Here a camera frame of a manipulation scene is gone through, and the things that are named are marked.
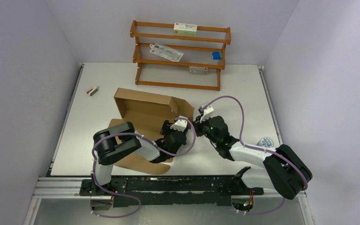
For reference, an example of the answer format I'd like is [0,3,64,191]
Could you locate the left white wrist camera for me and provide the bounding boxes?
[170,116,188,132]

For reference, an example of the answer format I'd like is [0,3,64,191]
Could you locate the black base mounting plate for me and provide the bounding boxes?
[79,175,264,209]

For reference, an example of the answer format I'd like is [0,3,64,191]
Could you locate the clear plastic packaged item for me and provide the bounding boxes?
[150,44,184,62]

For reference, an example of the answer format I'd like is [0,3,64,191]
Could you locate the aluminium rail frame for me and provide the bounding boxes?
[32,176,307,199]

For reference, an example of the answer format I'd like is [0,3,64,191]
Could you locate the orange wooden shelf rack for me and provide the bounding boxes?
[130,20,231,91]

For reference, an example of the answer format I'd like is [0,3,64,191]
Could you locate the small red grey object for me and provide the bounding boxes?
[86,86,99,97]

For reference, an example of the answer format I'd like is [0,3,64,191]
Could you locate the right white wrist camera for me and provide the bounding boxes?
[197,105,214,123]

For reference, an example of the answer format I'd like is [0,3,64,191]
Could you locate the small blue object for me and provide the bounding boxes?
[211,52,222,60]

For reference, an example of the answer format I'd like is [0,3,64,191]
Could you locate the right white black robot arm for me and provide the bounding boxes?
[193,116,313,200]

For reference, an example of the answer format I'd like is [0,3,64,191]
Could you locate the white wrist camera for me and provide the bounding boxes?
[197,105,214,123]
[170,116,188,132]

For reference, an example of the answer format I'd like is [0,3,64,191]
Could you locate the white green box top shelf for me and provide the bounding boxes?
[173,22,198,37]

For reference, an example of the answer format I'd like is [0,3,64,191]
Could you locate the round blue white sticker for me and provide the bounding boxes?
[257,137,274,148]

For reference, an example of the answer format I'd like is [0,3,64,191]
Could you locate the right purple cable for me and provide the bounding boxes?
[197,95,309,216]

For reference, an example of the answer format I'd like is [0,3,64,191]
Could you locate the brown cardboard box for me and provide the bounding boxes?
[109,88,194,175]

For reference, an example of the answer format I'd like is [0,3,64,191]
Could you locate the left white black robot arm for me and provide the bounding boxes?
[92,119,189,195]

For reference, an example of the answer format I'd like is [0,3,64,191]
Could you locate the grey box bottom shelf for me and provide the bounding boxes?
[188,66,209,75]

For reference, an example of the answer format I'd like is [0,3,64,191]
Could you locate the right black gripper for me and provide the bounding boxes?
[191,113,219,145]

